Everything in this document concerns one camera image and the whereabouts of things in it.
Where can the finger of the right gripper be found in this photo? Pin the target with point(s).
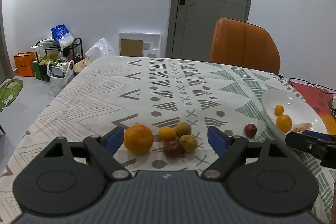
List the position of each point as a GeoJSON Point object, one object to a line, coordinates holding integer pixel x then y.
{"type": "Point", "coordinates": [318, 135]}

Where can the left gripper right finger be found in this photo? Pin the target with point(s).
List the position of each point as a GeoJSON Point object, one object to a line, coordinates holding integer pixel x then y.
{"type": "Point", "coordinates": [232, 152]}

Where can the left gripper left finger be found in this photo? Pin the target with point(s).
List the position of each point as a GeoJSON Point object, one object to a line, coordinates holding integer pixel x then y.
{"type": "Point", "coordinates": [99, 151]}

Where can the peeled pomelo piece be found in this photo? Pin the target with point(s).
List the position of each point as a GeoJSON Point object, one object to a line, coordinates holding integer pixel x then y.
{"type": "Point", "coordinates": [298, 128]}

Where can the large orange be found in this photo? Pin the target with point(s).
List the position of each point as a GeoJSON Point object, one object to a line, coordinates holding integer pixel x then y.
{"type": "Point", "coordinates": [284, 123]}
{"type": "Point", "coordinates": [138, 139]}

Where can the tiny orange kumquat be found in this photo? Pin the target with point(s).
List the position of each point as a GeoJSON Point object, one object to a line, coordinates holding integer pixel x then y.
{"type": "Point", "coordinates": [278, 110]}

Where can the green lime back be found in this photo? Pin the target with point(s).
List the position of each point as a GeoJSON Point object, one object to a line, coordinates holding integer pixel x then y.
{"type": "Point", "coordinates": [182, 128]}

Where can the green lime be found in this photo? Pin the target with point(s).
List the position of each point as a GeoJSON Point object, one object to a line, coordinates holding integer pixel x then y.
{"type": "Point", "coordinates": [188, 143]}
{"type": "Point", "coordinates": [182, 128]}

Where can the small mandarin orange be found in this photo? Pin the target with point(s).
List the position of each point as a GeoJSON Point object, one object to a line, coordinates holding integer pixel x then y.
{"type": "Point", "coordinates": [167, 134]}

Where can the lone red apple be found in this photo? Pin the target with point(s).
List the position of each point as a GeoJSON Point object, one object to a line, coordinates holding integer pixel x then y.
{"type": "Point", "coordinates": [250, 130]}

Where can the white bakery plate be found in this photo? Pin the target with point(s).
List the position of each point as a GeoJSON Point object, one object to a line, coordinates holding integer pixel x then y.
{"type": "Point", "coordinates": [297, 109]}

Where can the red placemat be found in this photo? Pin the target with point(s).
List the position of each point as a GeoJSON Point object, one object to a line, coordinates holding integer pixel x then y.
{"type": "Point", "coordinates": [320, 101]}

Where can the green lime front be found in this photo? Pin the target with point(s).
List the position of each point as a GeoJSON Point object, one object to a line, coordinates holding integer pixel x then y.
{"type": "Point", "coordinates": [188, 143]}

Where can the patterned tablecloth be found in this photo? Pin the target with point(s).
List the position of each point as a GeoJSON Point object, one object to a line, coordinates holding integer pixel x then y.
{"type": "Point", "coordinates": [122, 91]}

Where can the white bag of items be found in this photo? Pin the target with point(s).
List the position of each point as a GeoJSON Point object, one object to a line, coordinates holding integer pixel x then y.
{"type": "Point", "coordinates": [60, 75]}

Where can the clear plastic bag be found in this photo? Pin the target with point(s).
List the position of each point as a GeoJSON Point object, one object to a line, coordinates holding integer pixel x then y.
{"type": "Point", "coordinates": [100, 49]}

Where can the orange leather chair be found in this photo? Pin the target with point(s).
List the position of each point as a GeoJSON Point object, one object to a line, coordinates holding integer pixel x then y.
{"type": "Point", "coordinates": [244, 45]}

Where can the green floor mat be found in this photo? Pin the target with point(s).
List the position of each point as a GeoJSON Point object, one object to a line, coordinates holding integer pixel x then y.
{"type": "Point", "coordinates": [9, 92]}

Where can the black metal rack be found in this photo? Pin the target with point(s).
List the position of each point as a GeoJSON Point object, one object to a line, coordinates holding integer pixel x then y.
{"type": "Point", "coordinates": [48, 50]}

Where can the orange box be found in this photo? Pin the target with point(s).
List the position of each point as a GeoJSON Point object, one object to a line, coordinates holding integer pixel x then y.
{"type": "Point", "coordinates": [24, 64]}

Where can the blue white plastic bag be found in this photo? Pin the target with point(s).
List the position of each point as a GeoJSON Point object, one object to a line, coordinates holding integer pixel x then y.
{"type": "Point", "coordinates": [62, 36]}

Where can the white foam packaging frame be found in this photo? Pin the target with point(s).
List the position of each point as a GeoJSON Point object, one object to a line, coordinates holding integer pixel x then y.
{"type": "Point", "coordinates": [139, 44]}

